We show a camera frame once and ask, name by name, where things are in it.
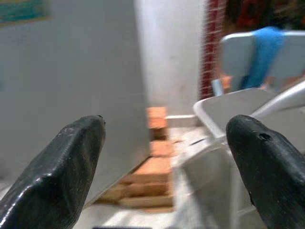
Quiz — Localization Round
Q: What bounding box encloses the grey metal folding chair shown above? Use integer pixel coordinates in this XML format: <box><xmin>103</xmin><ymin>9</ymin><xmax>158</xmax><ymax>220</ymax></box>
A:
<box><xmin>175</xmin><ymin>80</ymin><xmax>305</xmax><ymax>229</ymax></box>

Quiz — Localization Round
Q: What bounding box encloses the silver fridge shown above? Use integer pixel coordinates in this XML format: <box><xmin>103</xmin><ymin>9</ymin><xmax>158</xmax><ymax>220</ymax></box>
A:
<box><xmin>0</xmin><ymin>0</ymin><xmax>152</xmax><ymax>208</ymax></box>

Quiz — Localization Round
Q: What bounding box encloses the blue cloth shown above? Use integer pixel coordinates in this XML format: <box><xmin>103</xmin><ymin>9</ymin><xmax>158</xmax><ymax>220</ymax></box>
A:
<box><xmin>240</xmin><ymin>26</ymin><xmax>287</xmax><ymax>90</ymax></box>

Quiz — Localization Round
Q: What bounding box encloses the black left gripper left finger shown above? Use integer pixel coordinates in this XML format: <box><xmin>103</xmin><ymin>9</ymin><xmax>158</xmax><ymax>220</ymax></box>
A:
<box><xmin>0</xmin><ymin>115</ymin><xmax>107</xmax><ymax>229</ymax></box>

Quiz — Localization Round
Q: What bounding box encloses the pale grey chair backrest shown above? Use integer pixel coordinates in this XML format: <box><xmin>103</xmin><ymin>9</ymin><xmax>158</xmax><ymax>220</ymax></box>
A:
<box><xmin>219</xmin><ymin>31</ymin><xmax>305</xmax><ymax>93</ymax></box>

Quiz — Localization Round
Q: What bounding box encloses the orange brick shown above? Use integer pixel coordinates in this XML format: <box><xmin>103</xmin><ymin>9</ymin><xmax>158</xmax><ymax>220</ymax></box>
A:
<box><xmin>146</xmin><ymin>106</ymin><xmax>168</xmax><ymax>129</ymax></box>
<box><xmin>131</xmin><ymin>156</ymin><xmax>174</xmax><ymax>185</ymax></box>
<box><xmin>149</xmin><ymin>140</ymin><xmax>174</xmax><ymax>158</ymax></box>

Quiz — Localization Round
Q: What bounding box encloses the teal fridge sticker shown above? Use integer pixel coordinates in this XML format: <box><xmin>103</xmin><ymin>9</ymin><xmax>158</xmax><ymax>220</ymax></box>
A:
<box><xmin>0</xmin><ymin>0</ymin><xmax>52</xmax><ymax>24</ymax></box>

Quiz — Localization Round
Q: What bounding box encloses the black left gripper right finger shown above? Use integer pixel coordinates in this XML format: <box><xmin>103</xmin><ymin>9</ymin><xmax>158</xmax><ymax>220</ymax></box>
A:
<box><xmin>225</xmin><ymin>114</ymin><xmax>305</xmax><ymax>229</ymax></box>

